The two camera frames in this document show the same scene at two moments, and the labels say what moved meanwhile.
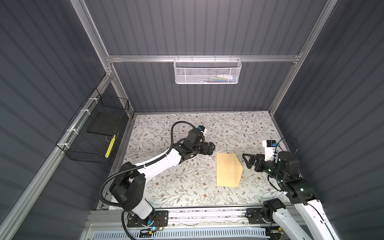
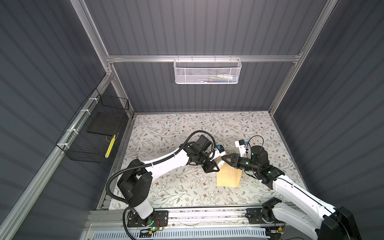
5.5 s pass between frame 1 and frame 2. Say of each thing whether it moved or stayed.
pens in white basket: stayed
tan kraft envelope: stayed
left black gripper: moved
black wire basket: stayed
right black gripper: moved
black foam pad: stayed
